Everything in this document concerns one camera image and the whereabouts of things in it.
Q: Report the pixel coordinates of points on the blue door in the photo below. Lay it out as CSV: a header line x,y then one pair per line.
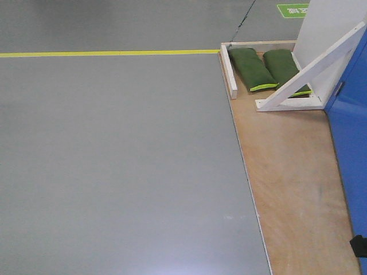
x,y
346,111

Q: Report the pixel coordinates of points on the green sandbag left of pair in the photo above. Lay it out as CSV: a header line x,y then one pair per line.
x,y
252,70

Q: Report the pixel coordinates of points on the green sandbag of pair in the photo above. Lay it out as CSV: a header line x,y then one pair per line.
x,y
252,70
281,65

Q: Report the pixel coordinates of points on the white triangular brace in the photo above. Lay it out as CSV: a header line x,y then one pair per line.
x,y
281,100

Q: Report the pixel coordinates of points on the wooden platform with white border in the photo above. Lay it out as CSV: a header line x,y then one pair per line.
x,y
295,182

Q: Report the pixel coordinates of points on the green sandbag right of pair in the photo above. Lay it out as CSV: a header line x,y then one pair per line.
x,y
281,65

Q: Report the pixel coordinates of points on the green floor sign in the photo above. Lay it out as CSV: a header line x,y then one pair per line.
x,y
293,10

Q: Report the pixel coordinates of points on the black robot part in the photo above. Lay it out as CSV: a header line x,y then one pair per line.
x,y
359,246

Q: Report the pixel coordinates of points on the white wall panel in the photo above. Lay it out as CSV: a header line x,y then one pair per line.
x,y
324,24

